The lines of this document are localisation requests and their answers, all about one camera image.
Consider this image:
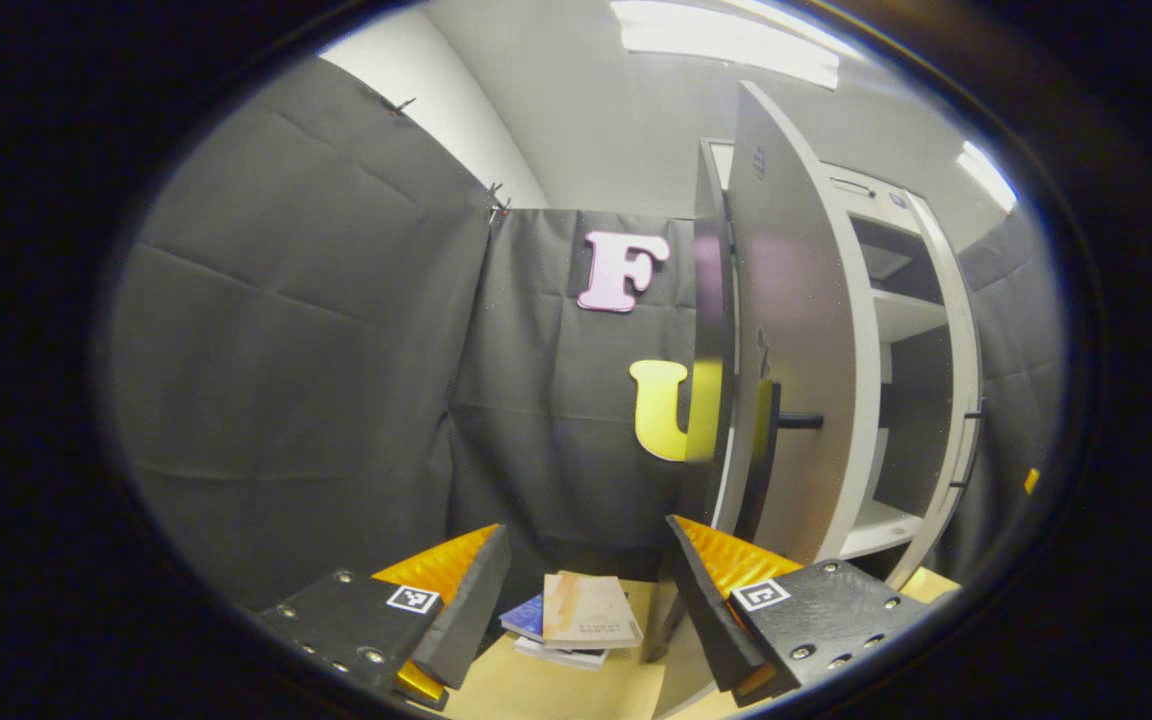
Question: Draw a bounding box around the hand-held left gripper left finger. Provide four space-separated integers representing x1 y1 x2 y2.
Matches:
256 523 514 711

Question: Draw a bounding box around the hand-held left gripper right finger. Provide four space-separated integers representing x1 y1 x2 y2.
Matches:
664 514 937 709

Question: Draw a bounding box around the grey cabinet door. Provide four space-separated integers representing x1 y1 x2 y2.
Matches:
886 190 987 591
721 80 885 571

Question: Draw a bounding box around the grey cabinet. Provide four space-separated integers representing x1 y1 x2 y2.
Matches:
641 138 952 666

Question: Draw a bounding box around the grey cabinet drawer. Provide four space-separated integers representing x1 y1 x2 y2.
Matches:
816 160 922 216

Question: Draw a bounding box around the blue book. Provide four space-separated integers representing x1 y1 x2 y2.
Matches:
498 595 547 643

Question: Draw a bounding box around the white book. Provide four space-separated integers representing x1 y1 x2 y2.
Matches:
513 636 609 671

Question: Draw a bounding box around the beige book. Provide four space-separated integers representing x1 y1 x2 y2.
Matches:
541 570 644 651

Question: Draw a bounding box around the small ceiling light panel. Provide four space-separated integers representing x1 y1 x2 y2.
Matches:
956 140 1019 213

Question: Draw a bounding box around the black backdrop cloth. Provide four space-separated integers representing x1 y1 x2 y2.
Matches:
101 55 1067 611

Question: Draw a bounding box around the large ceiling light panel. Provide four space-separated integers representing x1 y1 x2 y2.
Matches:
611 0 842 91

